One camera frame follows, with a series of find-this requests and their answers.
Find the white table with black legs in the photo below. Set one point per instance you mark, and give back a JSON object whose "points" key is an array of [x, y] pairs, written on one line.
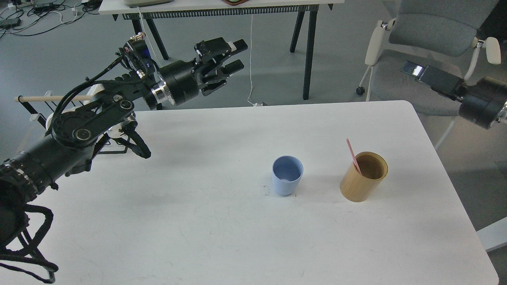
{"points": [[207, 8]]}

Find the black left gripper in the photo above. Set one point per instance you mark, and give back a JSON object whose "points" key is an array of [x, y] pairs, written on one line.
{"points": [[182, 81]]}

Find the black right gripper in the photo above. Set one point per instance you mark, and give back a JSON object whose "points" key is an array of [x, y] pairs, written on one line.
{"points": [[482, 104]]}

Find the white mug rear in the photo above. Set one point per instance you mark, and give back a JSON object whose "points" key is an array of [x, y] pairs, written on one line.
{"points": [[95, 89]]}

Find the white mug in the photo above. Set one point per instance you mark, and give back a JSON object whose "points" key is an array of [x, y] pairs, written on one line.
{"points": [[95, 89], [48, 124]]}

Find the bamboo wooden holder cup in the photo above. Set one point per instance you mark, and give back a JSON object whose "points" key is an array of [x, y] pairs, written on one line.
{"points": [[357, 185]]}

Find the grey office chair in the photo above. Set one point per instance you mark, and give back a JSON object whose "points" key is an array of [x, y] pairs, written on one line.
{"points": [[448, 27]]}

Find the black wire cup rack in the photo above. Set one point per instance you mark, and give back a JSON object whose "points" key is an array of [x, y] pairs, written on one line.
{"points": [[40, 107]]}

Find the pink chopstick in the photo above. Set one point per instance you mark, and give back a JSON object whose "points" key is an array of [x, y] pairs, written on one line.
{"points": [[355, 163]]}

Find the blue plastic cup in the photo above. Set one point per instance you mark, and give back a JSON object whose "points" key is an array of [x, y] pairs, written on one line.
{"points": [[287, 171]]}

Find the white mug front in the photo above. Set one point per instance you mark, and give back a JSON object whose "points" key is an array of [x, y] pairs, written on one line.
{"points": [[48, 124]]}

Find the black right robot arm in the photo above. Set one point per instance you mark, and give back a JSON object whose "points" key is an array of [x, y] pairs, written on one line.
{"points": [[483, 103]]}

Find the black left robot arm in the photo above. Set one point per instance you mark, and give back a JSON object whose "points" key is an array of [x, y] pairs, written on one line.
{"points": [[85, 119]]}

